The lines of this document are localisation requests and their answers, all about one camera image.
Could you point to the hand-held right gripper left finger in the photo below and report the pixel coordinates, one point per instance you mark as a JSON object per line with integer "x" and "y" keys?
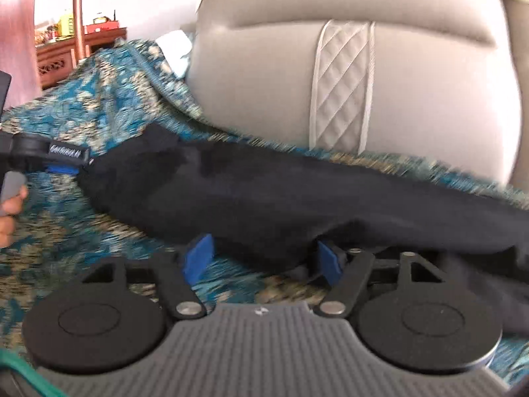
{"x": 200, "y": 256}

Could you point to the black pants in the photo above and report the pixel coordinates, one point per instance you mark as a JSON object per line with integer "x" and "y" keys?
{"x": 268, "y": 198}

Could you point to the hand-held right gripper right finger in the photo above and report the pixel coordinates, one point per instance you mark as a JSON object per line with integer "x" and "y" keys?
{"x": 330, "y": 262}

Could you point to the white pillow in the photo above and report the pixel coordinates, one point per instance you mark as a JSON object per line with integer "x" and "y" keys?
{"x": 175, "y": 51}

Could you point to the red box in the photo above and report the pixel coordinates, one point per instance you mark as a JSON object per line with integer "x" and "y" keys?
{"x": 101, "y": 28}

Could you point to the carved wooden cabinet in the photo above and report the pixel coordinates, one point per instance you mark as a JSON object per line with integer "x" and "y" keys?
{"x": 58, "y": 62}

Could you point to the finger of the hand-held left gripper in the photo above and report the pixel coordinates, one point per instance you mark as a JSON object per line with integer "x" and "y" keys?
{"x": 62, "y": 151}

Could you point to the brown wooden pole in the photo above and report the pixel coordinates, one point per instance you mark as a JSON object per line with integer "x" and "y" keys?
{"x": 79, "y": 12}

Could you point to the person's left hand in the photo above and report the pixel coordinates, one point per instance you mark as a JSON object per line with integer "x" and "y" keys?
{"x": 10, "y": 215}

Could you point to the reddish brown wooden door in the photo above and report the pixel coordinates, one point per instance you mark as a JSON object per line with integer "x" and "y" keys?
{"x": 16, "y": 29}

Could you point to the blue gold patterned blanket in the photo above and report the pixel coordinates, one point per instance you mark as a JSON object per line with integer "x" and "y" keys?
{"x": 103, "y": 99}

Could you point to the grey padded headboard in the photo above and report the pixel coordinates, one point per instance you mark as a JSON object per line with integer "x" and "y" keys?
{"x": 256, "y": 70}

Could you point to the yellow box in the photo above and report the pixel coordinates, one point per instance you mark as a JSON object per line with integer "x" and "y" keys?
{"x": 66, "y": 25}

